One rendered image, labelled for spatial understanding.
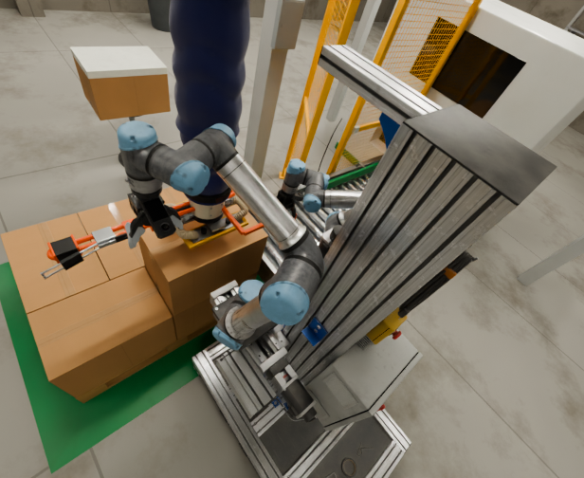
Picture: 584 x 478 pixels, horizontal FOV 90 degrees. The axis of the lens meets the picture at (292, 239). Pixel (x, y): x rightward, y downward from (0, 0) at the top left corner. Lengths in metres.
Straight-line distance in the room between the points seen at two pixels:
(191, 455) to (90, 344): 0.91
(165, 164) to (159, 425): 1.87
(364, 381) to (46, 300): 1.69
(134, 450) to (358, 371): 1.53
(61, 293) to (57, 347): 0.31
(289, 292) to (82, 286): 1.56
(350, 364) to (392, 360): 0.18
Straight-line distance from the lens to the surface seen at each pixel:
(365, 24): 4.69
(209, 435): 2.27
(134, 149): 0.69
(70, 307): 2.03
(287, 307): 0.71
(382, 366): 1.23
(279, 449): 2.10
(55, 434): 2.42
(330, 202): 1.20
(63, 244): 1.41
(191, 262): 1.58
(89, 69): 2.94
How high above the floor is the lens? 2.26
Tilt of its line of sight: 49 degrees down
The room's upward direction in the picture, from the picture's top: 21 degrees clockwise
